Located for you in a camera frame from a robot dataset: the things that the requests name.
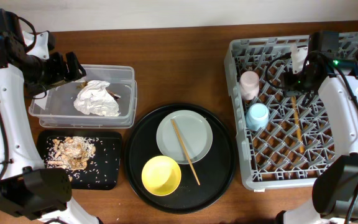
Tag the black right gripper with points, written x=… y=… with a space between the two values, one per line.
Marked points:
x=289 y=88

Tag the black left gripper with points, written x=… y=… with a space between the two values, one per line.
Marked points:
x=58 y=59

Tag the white napkin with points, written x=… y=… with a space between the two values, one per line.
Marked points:
x=95 y=98

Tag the pink cup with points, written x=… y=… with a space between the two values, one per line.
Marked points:
x=249 y=85

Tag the food scraps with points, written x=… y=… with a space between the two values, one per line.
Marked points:
x=71 y=154

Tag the blue cup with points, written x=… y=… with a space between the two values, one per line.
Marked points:
x=257 y=117

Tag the grey plate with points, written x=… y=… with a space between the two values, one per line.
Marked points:
x=194 y=130

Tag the yellow bowl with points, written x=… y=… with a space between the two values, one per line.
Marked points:
x=161 y=176

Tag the wooden chopstick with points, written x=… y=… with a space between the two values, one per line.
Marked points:
x=297 y=122
x=180 y=140

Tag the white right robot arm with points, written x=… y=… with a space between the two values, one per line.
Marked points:
x=335 y=191

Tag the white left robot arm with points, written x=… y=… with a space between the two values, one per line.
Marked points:
x=27 y=188

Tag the grey dishwasher rack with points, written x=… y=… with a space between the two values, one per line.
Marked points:
x=270 y=158

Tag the clear plastic bin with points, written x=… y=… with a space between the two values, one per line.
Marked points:
x=56 y=108

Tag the black rectangular tray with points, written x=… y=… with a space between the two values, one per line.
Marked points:
x=102 y=173

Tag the round black tray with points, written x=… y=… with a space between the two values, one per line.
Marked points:
x=215 y=171

